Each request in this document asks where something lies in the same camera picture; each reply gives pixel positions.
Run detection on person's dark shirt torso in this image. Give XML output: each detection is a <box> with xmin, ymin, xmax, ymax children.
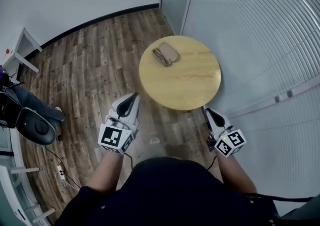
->
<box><xmin>54</xmin><ymin>157</ymin><xmax>278</xmax><ymax>226</ymax></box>

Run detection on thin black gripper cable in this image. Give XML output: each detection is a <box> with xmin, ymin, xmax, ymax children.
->
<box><xmin>124</xmin><ymin>153</ymin><xmax>135</xmax><ymax>170</ymax></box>

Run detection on small white desk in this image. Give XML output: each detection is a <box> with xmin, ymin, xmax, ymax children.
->
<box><xmin>2</xmin><ymin>28</ymin><xmax>43</xmax><ymax>73</ymax></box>

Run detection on person's left forearm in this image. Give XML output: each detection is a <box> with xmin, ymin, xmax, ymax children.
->
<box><xmin>86</xmin><ymin>151</ymin><xmax>125</xmax><ymax>193</ymax></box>

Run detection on eyeglasses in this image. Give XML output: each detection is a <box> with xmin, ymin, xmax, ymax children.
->
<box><xmin>152</xmin><ymin>47</ymin><xmax>173</xmax><ymax>67</ymax></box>

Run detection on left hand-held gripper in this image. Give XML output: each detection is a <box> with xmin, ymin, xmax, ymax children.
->
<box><xmin>98</xmin><ymin>92</ymin><xmax>140</xmax><ymax>155</ymax></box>

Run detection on white desk with slim legs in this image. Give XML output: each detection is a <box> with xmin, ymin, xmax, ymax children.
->
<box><xmin>0</xmin><ymin>164</ymin><xmax>57</xmax><ymax>225</ymax></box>

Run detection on beige glasses case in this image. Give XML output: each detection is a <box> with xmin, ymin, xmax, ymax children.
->
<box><xmin>151</xmin><ymin>42</ymin><xmax>181</xmax><ymax>67</ymax></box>

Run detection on grey shoulder bag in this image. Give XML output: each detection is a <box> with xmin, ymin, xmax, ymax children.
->
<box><xmin>277</xmin><ymin>194</ymin><xmax>320</xmax><ymax>226</ymax></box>

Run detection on thin black floor cable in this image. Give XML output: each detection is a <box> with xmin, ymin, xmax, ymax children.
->
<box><xmin>44</xmin><ymin>146</ymin><xmax>81</xmax><ymax>189</ymax></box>

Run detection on white power strip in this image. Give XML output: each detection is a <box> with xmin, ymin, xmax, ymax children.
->
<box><xmin>56</xmin><ymin>165</ymin><xmax>66</xmax><ymax>180</ymax></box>

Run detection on white floor cable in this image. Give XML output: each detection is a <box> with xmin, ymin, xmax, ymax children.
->
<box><xmin>63</xmin><ymin>177</ymin><xmax>81</xmax><ymax>191</ymax></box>

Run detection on thick black gripper cable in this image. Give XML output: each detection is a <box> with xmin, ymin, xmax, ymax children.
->
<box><xmin>206</xmin><ymin>156</ymin><xmax>313</xmax><ymax>202</ymax></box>

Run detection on person's right forearm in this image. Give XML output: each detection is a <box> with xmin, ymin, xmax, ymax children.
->
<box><xmin>216</xmin><ymin>153</ymin><xmax>258</xmax><ymax>194</ymax></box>

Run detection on round wooden side table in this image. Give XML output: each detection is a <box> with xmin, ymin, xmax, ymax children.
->
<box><xmin>138</xmin><ymin>35</ymin><xmax>222</xmax><ymax>112</ymax></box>

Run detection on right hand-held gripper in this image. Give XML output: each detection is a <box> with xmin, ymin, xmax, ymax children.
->
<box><xmin>204</xmin><ymin>108</ymin><xmax>247</xmax><ymax>158</ymax></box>

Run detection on person's grey trousers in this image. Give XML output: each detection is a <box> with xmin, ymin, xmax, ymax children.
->
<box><xmin>136</xmin><ymin>142</ymin><xmax>193</xmax><ymax>164</ymax></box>

